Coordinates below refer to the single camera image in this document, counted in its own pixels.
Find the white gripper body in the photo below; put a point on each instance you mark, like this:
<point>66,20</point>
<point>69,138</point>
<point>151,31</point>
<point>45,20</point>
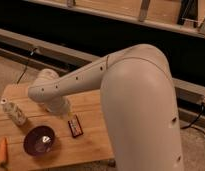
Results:
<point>58,106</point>

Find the purple bowl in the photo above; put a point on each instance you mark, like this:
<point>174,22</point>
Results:
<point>39,141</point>

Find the orange carrot toy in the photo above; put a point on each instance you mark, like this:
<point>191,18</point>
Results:
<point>3,151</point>

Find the white patterned bottle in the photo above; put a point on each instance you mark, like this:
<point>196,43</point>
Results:
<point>13,112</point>

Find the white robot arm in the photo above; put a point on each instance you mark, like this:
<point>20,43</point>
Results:
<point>138,101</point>

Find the black and red eraser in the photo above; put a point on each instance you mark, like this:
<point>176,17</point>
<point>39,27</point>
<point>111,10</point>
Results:
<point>75,126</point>

